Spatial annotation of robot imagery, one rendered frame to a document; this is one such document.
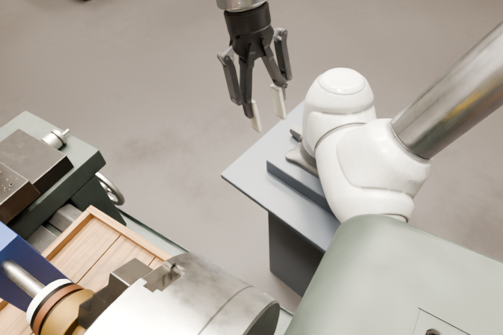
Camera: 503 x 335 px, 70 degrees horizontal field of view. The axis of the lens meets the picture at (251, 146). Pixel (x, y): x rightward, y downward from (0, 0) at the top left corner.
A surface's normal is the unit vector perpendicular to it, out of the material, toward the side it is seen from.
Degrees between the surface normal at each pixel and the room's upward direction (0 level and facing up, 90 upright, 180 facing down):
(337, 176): 47
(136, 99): 0
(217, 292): 42
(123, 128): 0
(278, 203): 0
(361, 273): 16
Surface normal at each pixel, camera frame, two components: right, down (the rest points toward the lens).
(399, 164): -0.03, 0.00
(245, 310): 0.31, -0.93
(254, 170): -0.05, -0.65
